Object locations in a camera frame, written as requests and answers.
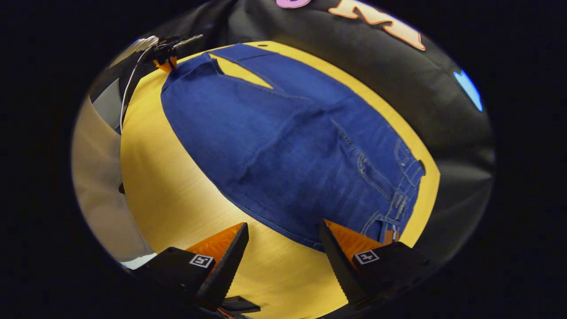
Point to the black round table grommet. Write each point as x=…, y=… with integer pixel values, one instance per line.
x=422, y=167

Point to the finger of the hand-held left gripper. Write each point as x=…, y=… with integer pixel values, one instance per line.
x=167, y=65

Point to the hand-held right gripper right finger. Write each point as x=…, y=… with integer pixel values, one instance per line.
x=339, y=266

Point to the blue jeans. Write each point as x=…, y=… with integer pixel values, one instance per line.
x=288, y=155

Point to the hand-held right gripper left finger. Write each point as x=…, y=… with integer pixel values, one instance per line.
x=228, y=266

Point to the black backdrop cloth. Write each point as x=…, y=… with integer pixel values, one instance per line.
x=354, y=57

